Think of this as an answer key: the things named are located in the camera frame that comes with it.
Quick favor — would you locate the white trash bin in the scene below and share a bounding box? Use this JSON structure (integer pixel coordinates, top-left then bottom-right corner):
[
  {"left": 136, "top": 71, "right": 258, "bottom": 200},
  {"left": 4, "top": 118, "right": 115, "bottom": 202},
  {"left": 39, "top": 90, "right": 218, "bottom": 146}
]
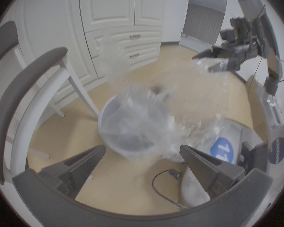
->
[{"left": 98, "top": 95, "right": 171, "bottom": 163}]

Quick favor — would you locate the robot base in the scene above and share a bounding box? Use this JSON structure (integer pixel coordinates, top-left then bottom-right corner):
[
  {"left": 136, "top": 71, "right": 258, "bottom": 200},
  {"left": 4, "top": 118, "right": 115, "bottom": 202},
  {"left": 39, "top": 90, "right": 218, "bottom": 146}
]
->
[{"left": 180, "top": 75, "right": 284, "bottom": 209}]

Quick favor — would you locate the white chair with grey seat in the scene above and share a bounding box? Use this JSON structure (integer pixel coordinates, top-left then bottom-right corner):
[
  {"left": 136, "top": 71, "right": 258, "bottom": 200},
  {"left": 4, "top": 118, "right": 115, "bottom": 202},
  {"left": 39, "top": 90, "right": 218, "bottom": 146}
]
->
[{"left": 0, "top": 20, "right": 102, "bottom": 186}]

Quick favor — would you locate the white wardrobe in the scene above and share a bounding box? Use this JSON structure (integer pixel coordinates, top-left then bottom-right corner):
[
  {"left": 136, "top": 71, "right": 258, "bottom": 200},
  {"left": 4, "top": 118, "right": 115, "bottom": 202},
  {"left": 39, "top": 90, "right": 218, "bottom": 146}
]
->
[{"left": 15, "top": 0, "right": 189, "bottom": 113}]

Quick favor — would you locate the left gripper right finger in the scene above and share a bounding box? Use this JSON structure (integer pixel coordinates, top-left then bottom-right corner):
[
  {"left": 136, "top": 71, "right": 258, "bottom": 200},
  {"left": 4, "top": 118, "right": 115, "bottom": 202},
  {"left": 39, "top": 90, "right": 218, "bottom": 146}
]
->
[{"left": 179, "top": 144, "right": 246, "bottom": 199}]

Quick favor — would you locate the black cable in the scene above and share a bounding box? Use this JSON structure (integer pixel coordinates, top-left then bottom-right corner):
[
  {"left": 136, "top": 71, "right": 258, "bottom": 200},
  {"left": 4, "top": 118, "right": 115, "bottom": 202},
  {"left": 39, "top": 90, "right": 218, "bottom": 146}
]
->
[{"left": 152, "top": 169, "right": 187, "bottom": 209}]

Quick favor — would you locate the clear plastic bag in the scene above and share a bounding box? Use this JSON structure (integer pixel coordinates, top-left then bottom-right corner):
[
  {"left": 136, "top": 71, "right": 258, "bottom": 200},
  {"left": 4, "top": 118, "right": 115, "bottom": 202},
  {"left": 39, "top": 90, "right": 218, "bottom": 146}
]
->
[{"left": 98, "top": 27, "right": 231, "bottom": 172}]

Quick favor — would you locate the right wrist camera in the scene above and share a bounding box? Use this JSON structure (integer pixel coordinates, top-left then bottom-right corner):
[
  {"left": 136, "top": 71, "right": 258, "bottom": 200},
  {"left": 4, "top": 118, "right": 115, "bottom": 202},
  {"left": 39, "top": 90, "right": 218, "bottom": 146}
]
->
[{"left": 220, "top": 29, "right": 237, "bottom": 42}]

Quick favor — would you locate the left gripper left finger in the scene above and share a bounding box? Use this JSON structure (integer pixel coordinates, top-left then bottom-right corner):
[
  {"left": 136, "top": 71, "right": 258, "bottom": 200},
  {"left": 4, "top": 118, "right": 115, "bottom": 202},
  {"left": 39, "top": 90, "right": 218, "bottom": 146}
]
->
[{"left": 40, "top": 144, "right": 106, "bottom": 200}]

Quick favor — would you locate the grey curtain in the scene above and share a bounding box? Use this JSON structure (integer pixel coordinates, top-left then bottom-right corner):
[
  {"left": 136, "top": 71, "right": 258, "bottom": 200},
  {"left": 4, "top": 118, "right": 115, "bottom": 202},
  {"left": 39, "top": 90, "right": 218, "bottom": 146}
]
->
[{"left": 183, "top": 4, "right": 225, "bottom": 43}]

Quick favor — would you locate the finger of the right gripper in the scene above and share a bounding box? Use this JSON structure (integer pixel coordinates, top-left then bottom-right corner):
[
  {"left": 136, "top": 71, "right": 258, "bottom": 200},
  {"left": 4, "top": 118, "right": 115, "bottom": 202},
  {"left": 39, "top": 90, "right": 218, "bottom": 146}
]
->
[
  {"left": 207, "top": 58, "right": 230, "bottom": 74},
  {"left": 192, "top": 47, "right": 229, "bottom": 61}
]

